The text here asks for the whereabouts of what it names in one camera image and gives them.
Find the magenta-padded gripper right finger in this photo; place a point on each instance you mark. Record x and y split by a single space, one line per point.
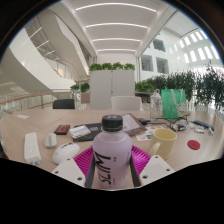
155 168

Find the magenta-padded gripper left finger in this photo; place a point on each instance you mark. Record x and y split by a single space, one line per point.
68 170

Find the lilac drink bottle black cap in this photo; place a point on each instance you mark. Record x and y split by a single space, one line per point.
111 153

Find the clear plastic water bottle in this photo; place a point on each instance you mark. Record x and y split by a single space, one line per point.
155 106

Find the white computer mouse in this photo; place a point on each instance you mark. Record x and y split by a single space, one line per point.
65 153

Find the pale yellow mug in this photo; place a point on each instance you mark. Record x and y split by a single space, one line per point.
165 141

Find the small grey-white charger block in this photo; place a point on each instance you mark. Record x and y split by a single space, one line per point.
50 140

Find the colourful sticker sheet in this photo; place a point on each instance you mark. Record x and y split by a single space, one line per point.
145 135

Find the white card pack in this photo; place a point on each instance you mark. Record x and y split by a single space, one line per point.
80 132

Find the red and black small box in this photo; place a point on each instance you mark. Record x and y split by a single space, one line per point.
62 129

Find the white power strip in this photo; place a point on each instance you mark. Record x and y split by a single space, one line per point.
32 148

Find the flat round red coaster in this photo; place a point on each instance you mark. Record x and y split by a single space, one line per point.
193 144

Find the black folder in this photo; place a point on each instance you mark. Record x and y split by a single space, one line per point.
95 131

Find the black power adapter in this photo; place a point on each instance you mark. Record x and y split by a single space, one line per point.
143 121

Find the printed booklet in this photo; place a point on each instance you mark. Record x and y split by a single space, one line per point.
131 122

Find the black chair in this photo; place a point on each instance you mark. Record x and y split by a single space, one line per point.
63 104

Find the green tote bag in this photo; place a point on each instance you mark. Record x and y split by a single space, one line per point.
173 103

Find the white paper sheet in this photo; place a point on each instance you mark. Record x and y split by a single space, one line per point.
22 116

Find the white chair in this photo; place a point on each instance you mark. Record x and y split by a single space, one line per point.
126 103

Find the planter with green plants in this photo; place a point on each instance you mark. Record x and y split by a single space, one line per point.
81 91

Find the glass railing wooden handrail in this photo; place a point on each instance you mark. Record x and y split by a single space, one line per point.
30 100

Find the green hedge plant row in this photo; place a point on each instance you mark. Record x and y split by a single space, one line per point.
180 85

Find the white cabinet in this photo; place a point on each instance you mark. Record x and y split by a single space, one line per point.
111 88

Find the green plants atop cabinet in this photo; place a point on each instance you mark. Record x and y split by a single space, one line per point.
111 66

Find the ceiling light strips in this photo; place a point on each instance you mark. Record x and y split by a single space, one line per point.
115 25

